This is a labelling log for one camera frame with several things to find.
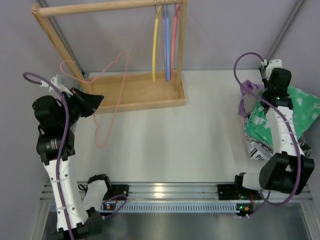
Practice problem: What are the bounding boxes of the wooden clothes rack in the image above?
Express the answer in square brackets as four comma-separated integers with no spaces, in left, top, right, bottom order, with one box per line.
[30,0,188,112]

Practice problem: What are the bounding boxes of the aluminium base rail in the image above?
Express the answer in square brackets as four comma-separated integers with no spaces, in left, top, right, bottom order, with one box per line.
[40,182,313,202]

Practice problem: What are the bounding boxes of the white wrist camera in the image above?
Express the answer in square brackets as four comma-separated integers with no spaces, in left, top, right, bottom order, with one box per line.
[40,74,70,93]
[259,59,283,78]

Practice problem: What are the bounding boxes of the green white tie-dye trousers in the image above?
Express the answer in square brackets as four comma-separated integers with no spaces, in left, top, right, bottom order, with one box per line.
[244,86,320,147]

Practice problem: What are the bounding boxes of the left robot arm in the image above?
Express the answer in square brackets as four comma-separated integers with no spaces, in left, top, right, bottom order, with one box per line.
[32,87,112,240]

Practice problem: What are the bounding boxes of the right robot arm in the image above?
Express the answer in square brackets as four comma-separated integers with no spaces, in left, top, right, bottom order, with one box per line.
[235,66,315,198]

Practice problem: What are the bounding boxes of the light blue cable duct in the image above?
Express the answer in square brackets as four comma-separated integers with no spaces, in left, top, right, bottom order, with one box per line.
[49,201,255,214]

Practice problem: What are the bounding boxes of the yellow clothes hanger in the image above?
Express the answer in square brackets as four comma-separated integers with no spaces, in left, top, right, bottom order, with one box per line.
[152,6,163,82]

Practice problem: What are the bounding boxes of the blue clothes hanger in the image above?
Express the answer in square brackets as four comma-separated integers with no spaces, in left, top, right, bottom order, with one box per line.
[163,6,171,82]

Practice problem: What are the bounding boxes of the pink clothes hanger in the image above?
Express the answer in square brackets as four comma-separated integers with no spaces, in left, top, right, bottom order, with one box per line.
[59,51,130,149]

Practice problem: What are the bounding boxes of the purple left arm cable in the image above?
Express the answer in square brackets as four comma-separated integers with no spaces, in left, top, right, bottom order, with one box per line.
[22,72,128,240]

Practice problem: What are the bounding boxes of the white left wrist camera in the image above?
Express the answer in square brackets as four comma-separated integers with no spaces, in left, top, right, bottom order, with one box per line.
[40,74,70,93]

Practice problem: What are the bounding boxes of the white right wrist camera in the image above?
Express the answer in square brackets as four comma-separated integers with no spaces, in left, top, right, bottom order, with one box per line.
[259,59,283,78]

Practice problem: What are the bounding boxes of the black white printed garment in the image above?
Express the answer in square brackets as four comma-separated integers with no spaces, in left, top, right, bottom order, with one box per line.
[243,114,313,162]

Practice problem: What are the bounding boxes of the coral clothes hanger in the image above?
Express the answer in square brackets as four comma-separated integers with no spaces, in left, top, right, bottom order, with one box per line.
[170,5,181,80]

